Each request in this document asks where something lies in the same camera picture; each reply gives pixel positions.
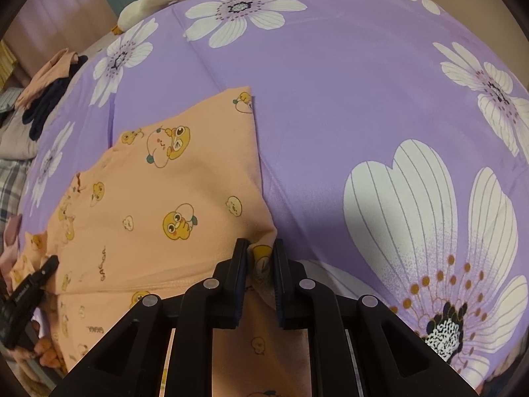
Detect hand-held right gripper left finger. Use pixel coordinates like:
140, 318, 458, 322
50, 238, 251, 397

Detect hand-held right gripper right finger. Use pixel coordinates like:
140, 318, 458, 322
270, 239, 482, 397

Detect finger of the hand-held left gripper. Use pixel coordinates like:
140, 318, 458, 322
14, 255, 61, 296

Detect peach cartoon print garment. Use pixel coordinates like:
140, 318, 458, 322
8, 86, 315, 397

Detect pile of folded clothes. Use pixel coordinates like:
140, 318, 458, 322
22, 55, 90, 142

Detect folded peach clothes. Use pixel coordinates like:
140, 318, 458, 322
16, 47, 80, 109

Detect person's left hand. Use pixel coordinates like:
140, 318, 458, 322
14, 329, 64, 373

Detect pink cloth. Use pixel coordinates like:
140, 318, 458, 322
0, 214, 23, 282

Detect plaid cloth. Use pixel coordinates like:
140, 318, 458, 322
0, 158, 34, 223

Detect grey cloth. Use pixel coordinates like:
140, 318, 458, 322
0, 111, 40, 160

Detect purple floral bed sheet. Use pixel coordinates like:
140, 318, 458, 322
22, 0, 529, 397

